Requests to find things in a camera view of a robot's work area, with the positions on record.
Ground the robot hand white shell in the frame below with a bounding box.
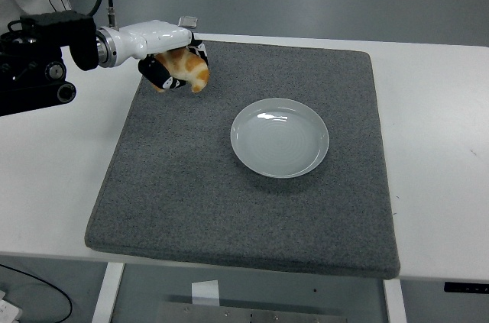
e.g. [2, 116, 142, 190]
[114, 19, 210, 93]

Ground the golden croissant bread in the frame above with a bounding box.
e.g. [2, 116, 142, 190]
[154, 49, 211, 94]

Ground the round pale grey plate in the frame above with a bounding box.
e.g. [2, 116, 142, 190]
[229, 98, 330, 179]

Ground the silver floor outlet box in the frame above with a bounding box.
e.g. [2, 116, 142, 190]
[177, 16, 199, 31]

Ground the grey speckled foam mat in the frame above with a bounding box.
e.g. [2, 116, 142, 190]
[83, 38, 401, 281]

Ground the white table leg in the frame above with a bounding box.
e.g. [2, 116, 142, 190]
[383, 279, 408, 323]
[91, 261, 126, 323]

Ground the white power strip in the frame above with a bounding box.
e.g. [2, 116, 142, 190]
[0, 289, 23, 323]

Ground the black table control panel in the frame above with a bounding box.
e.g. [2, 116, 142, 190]
[443, 281, 489, 294]

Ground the black floor cable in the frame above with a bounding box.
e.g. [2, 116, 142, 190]
[0, 263, 73, 323]

